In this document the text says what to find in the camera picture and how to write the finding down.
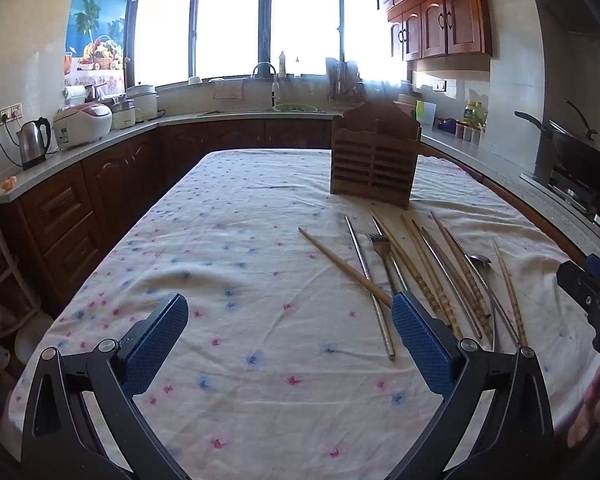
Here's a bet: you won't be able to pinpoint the dish drying rack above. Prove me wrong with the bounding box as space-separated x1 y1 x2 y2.
325 57 366 103

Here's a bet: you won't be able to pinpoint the metal fork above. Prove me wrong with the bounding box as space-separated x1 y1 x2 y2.
368 231 407 296

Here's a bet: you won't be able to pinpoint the wooden base cabinets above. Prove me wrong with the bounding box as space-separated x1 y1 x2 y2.
0 119 588 313

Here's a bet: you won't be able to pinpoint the gas stove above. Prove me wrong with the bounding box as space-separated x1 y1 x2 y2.
520 165 600 231

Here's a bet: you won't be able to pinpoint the storage shelf rack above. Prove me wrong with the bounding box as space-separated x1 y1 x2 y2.
0 205 56 411

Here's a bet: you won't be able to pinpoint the person's right hand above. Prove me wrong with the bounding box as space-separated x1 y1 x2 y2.
567 360 600 448

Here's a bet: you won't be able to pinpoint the hanging dish cloth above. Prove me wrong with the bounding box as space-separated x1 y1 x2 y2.
212 79 245 100

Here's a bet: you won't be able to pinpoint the grey kitchen countertop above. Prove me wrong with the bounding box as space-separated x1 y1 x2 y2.
0 107 600 266

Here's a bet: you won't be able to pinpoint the metal spoon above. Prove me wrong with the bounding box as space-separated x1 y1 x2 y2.
469 254 499 353

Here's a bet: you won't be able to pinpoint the kitchen window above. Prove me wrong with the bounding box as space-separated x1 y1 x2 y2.
130 0 416 88

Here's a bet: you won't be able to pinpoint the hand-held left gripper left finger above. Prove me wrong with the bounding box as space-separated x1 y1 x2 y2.
20 292 191 480

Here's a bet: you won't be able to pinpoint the tropical fruit wall poster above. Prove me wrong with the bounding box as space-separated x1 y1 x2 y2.
64 0 131 98

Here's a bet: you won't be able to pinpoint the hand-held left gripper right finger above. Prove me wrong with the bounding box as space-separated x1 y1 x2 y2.
391 289 557 480

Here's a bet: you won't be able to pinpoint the white floral tablecloth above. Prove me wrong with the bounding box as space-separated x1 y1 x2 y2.
2 149 600 480

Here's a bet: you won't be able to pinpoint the yellow oil bottles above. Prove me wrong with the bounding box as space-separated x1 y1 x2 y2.
464 101 488 128

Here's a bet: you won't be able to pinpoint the steel kitchen faucet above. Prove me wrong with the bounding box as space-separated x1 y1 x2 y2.
251 61 282 111

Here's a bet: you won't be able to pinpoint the row of spice jars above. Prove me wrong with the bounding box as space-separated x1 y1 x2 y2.
455 121 483 144

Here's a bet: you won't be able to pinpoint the wooden wall cabinets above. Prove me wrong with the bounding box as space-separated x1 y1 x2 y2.
367 0 493 61

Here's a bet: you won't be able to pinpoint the steel electric kettle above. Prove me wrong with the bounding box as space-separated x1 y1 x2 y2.
16 117 52 171

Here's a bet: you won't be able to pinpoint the wooden chopstick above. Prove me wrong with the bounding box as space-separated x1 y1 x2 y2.
430 210 492 319
370 210 465 342
491 238 523 348
496 250 529 348
444 226 497 348
298 227 394 308
411 219 483 340
400 215 456 328

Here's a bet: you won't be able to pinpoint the white cooking pot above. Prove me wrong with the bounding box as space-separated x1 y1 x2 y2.
125 82 160 122

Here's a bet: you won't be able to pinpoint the small white steamer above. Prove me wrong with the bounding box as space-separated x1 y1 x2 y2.
111 97 137 130

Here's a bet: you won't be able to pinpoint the black wok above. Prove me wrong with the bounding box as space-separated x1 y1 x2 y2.
515 100 600 193

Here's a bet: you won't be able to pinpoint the white pink rice cooker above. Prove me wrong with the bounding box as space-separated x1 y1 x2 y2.
53 102 113 151

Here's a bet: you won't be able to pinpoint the black power cable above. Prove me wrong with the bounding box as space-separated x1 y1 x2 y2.
0 120 23 168

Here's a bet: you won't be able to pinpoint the wooden utensil holder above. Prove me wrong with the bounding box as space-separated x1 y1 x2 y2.
330 100 422 210

